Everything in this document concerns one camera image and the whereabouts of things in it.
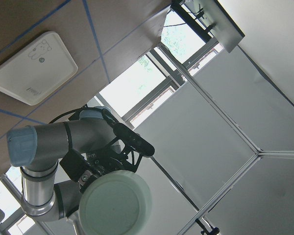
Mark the cream rabbit tray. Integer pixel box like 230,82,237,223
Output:
0,31,78,106

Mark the pale green cup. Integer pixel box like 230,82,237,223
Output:
79,170,152,235

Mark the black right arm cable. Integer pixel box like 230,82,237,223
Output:
49,109,89,124

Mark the brown paper table mat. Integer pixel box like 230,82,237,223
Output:
0,0,171,175

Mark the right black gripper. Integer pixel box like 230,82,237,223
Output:
60,138,141,193

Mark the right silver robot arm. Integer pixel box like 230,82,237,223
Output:
7,107,147,222

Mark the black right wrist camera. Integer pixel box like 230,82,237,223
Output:
101,108,155,157

